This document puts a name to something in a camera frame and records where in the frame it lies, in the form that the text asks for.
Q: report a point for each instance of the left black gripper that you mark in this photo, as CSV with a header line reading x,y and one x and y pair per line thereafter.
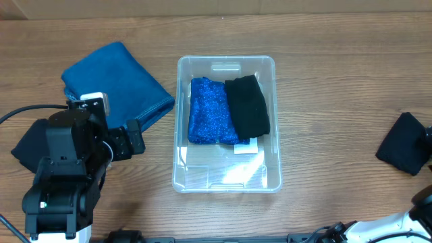
x,y
125,149

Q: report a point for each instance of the blue sequin cloth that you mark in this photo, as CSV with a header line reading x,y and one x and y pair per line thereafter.
x,y
210,120

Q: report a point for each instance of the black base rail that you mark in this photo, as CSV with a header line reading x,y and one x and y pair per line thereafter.
x,y
131,236

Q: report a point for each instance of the clear plastic container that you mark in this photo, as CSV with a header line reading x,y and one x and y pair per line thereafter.
x,y
215,167

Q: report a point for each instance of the black cloth long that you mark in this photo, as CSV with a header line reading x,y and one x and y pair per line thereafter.
x,y
247,107

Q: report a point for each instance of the white label in container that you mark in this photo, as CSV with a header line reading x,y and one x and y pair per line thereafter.
x,y
251,148

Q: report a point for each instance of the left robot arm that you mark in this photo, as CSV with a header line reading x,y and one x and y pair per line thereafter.
x,y
67,186

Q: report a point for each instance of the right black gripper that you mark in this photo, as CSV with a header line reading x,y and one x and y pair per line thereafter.
x,y
428,137

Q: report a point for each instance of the blue terry towel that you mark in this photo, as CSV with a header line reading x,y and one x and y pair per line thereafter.
x,y
132,92

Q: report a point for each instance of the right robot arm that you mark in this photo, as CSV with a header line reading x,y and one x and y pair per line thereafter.
x,y
411,226

